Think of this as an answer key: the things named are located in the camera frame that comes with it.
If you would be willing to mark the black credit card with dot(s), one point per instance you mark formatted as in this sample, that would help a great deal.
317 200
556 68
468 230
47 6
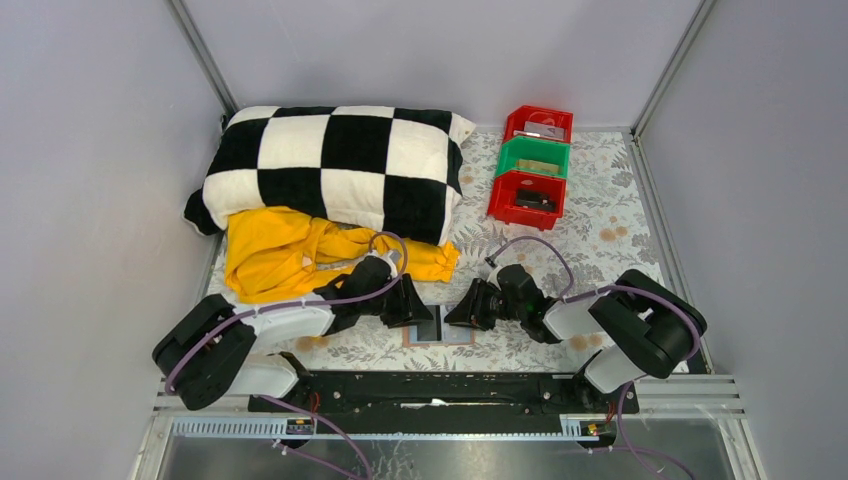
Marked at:
535 200

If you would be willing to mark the pink leather card holder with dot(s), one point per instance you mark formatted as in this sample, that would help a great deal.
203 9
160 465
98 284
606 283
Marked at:
437 332

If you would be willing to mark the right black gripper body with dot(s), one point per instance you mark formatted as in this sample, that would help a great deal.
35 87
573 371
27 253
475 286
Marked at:
482 303

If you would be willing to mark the front red plastic bin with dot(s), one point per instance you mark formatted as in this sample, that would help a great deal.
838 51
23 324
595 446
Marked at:
502 208

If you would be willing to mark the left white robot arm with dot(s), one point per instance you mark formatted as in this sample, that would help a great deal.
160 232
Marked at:
222 349

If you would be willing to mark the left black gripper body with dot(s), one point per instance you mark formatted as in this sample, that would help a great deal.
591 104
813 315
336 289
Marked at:
397 302

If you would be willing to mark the green plastic bin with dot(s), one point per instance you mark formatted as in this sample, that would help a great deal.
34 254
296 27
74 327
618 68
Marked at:
532 155

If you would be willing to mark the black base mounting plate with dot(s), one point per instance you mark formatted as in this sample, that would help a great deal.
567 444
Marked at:
468 398

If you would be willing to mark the floral patterned table mat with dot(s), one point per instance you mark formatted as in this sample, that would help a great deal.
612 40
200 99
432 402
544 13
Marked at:
603 232

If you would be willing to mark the grey slotted cable duct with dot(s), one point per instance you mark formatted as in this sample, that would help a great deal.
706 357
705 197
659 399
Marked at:
531 429

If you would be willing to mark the red plastic bin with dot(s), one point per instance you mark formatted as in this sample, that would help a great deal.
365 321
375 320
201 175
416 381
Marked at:
538 122
502 208

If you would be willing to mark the black white checkered pillow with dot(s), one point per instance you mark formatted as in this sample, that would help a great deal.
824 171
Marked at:
384 168

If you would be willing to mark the yellow cloth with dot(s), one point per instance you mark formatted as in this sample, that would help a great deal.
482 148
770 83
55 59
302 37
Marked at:
277 254

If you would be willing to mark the back red plastic bin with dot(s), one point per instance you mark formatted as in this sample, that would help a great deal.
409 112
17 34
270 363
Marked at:
538 122

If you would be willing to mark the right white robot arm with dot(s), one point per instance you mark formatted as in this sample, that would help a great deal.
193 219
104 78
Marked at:
651 329

